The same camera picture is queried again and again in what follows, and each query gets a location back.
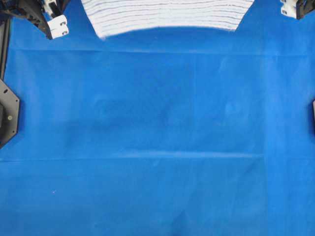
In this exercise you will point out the blue striped white towel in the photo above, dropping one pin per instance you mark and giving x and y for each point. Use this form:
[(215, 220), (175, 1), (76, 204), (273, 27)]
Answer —
[(112, 17)]

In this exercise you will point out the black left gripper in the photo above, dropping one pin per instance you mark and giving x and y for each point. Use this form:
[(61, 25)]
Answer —
[(47, 15)]

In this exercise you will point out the black frame rail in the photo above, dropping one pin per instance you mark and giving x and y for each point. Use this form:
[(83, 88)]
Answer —
[(5, 21)]

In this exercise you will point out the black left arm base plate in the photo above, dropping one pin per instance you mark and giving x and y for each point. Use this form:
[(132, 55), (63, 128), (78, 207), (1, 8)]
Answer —
[(9, 114)]

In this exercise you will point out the blue table cloth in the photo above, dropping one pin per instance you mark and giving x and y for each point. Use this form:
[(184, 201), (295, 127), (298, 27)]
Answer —
[(162, 132)]

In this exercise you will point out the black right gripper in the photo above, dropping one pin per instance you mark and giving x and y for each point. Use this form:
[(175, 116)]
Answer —
[(297, 9)]

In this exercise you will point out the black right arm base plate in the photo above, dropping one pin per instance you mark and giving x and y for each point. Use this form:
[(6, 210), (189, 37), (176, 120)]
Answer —
[(313, 114)]

